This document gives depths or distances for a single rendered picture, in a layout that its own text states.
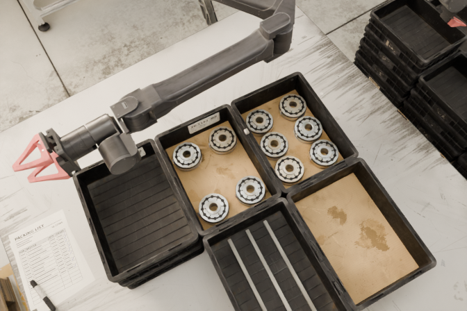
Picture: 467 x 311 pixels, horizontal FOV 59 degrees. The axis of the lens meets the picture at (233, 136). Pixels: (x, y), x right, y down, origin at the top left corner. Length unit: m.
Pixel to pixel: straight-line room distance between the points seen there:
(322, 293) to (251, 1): 0.90
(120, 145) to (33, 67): 2.29
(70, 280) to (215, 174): 0.64
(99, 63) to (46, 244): 1.54
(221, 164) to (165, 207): 0.25
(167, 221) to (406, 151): 0.97
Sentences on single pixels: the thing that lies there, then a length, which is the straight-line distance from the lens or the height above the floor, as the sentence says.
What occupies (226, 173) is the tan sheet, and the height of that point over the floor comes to 0.83.
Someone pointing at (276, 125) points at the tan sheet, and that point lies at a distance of 1.56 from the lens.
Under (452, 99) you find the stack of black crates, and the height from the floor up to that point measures 0.38.
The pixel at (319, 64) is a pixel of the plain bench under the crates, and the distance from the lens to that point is 1.90.
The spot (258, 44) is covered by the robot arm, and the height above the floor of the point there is 1.48.
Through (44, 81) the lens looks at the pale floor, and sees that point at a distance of 2.99.
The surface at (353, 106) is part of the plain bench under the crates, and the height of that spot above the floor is 0.70.
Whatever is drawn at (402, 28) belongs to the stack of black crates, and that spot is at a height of 0.49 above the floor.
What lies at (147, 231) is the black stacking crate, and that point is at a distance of 1.46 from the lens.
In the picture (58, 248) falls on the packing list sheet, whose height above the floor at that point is 0.70.
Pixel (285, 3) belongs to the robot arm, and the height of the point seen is 1.49.
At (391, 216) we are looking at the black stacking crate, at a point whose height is 0.88.
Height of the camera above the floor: 2.21
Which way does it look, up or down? 63 degrees down
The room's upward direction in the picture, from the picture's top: 4 degrees counter-clockwise
